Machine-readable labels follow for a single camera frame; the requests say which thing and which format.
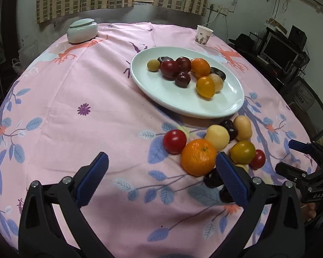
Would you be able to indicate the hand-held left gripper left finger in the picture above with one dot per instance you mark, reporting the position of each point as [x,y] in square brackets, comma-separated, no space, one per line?
[93,178]

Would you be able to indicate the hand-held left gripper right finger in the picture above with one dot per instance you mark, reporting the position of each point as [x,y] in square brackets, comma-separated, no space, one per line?
[232,181]

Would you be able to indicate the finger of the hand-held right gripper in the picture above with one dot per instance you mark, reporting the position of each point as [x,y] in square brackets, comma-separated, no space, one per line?
[296,144]
[288,170]

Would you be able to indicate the small yellow fruit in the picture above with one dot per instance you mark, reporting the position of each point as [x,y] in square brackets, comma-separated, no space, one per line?
[242,167]
[153,65]

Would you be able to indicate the green yellow tomato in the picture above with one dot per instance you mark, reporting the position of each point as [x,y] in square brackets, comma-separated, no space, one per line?
[242,152]

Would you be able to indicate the red tomato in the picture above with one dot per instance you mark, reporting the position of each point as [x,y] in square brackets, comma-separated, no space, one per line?
[258,159]
[174,141]

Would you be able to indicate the orange tangerine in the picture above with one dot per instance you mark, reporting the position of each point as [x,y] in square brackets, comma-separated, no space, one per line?
[198,157]
[200,67]

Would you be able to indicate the pale yellow round fruit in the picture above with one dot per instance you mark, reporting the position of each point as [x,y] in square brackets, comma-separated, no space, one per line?
[217,137]

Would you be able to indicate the yellow orange tomato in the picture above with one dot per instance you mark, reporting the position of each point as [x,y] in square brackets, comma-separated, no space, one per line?
[205,87]

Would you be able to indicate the white oval plate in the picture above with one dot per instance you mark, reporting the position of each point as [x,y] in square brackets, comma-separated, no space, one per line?
[164,91]

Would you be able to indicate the large dark red plum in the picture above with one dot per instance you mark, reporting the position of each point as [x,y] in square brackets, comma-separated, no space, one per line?
[169,69]

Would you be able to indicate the blackish purple round fruit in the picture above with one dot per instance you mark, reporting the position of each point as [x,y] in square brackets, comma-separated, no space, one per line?
[164,59]

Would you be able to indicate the person's right hand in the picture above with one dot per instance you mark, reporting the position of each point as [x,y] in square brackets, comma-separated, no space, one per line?
[310,211]

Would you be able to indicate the black mesh office chair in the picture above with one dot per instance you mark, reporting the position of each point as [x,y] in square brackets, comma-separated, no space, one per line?
[319,113]

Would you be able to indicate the pink floral tablecloth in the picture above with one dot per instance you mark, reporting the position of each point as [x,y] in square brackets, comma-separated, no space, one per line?
[83,139]

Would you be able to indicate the black computer desk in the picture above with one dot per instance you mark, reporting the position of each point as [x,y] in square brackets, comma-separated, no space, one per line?
[269,71]

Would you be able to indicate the computer monitor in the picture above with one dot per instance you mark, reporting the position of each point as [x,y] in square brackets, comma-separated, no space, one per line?
[280,51]

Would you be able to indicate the black speaker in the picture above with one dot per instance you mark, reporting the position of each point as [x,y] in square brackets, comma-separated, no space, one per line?
[297,36]

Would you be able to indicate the black hat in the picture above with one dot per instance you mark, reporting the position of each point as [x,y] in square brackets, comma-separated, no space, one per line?
[243,41]

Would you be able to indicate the cardboard piece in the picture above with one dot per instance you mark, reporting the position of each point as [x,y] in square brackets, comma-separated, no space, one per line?
[277,25]

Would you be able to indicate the printed paper cup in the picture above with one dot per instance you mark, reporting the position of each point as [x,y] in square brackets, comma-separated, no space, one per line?
[203,36]

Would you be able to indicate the clear plastic bag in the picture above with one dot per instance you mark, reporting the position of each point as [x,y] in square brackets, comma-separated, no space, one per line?
[27,49]

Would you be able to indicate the white lidded ceramic jar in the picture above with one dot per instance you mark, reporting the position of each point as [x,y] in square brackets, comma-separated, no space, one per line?
[80,33]

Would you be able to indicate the white wall socket strip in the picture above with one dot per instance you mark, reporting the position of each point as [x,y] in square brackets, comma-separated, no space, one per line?
[222,9]

